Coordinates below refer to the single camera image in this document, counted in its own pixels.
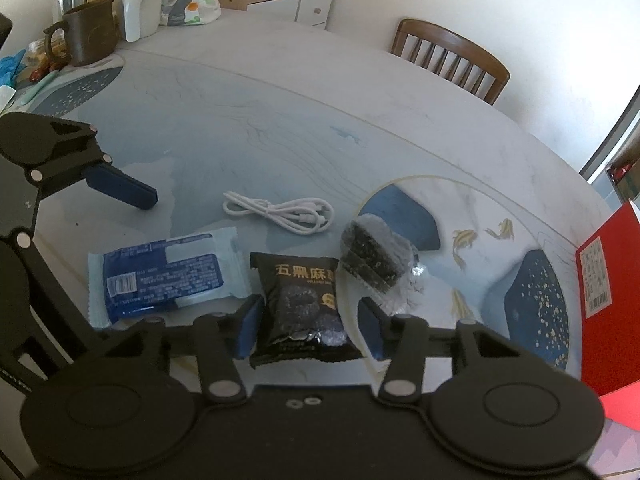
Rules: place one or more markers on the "blue white snack packet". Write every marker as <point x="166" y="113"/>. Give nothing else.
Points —
<point x="160" y="275"/>

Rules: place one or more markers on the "white electric kettle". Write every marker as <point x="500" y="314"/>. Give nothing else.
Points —
<point x="137" y="7"/>

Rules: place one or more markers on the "brown wooden chair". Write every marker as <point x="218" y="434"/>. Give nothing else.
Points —
<point x="450" y="55"/>

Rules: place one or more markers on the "clear wrapped black sesame cake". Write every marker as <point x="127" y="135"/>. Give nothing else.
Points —
<point x="370" y="252"/>

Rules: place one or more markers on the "blue glove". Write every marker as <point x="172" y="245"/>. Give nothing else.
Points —
<point x="11" y="67"/>

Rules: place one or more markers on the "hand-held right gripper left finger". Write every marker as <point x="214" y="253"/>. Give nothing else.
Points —
<point x="249" y="327"/>

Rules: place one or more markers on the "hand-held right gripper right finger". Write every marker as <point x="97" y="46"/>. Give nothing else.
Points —
<point x="372" y="330"/>

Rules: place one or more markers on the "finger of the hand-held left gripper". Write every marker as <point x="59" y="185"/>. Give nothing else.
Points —
<point x="55" y="285"/>
<point x="122" y="187"/>

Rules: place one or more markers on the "patterned white desktop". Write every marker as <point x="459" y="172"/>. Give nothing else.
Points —
<point x="300" y="125"/>

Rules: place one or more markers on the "red cardboard box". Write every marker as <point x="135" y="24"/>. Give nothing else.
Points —
<point x="620" y="280"/>

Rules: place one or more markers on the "brown mug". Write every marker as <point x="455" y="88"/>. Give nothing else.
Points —
<point x="92" y="35"/>

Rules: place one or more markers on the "black snack packet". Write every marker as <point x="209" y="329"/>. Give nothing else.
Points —
<point x="300" y="300"/>

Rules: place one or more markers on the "white sideboard with wooden top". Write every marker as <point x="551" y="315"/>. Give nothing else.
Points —
<point x="310" y="7"/>

